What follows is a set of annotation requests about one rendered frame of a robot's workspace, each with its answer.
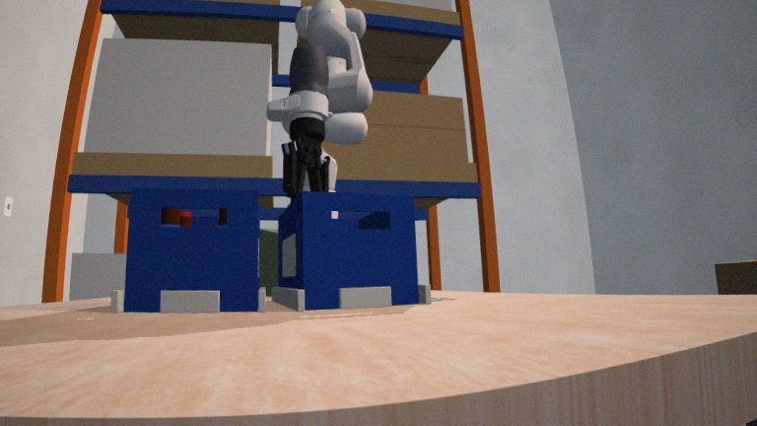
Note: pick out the red bottle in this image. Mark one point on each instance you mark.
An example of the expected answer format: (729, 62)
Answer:
(185, 219)

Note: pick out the blue bottle crate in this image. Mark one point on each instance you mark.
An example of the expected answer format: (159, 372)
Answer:
(319, 254)
(192, 259)

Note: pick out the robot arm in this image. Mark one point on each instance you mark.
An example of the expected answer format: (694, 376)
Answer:
(339, 31)

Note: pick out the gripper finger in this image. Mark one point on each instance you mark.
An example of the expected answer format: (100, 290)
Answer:
(319, 174)
(294, 171)

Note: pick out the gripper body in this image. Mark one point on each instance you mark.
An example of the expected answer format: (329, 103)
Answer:
(305, 131)

